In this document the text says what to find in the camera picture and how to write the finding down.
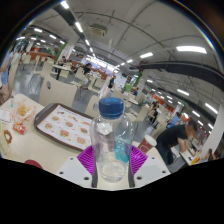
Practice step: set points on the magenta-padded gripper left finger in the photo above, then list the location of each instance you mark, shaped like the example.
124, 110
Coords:
85, 160

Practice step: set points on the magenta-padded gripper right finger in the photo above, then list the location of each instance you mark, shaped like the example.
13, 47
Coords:
138, 160

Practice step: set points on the clear blue-capped water bottle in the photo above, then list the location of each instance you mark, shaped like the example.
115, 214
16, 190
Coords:
111, 143

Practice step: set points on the brown tray with paper liner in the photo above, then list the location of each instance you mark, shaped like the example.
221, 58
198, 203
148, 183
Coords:
63, 128

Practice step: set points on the flat round red coaster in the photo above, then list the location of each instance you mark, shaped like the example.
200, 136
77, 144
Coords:
33, 164

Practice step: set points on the cream chair with round hole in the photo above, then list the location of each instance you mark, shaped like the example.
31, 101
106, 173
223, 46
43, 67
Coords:
58, 91
90, 108

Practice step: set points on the red sauce packet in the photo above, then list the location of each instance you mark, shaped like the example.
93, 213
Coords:
19, 128

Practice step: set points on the white printed receipt paper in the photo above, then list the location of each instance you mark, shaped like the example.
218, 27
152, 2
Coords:
5, 115

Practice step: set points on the group of cream chairs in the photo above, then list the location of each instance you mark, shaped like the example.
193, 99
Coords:
46, 69

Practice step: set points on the group of ceiling lights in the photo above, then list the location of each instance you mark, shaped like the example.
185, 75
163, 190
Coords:
191, 49

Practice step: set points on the ceiling air conditioner unit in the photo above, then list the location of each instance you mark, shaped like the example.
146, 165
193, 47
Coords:
97, 30

